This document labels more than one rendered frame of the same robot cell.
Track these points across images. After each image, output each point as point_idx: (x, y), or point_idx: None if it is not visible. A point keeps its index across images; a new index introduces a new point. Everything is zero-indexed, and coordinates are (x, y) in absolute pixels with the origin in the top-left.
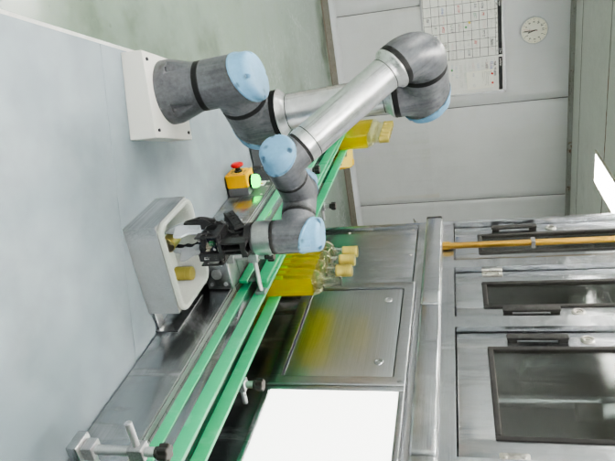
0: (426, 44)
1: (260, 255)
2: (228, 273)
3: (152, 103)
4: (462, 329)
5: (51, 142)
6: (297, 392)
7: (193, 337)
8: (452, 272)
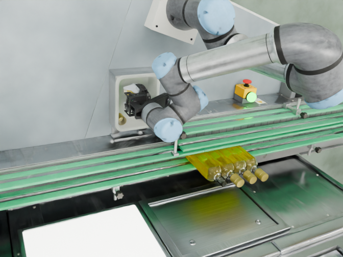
0: (308, 36)
1: None
2: None
3: (160, 8)
4: None
5: (71, 1)
6: (139, 217)
7: (113, 147)
8: (331, 246)
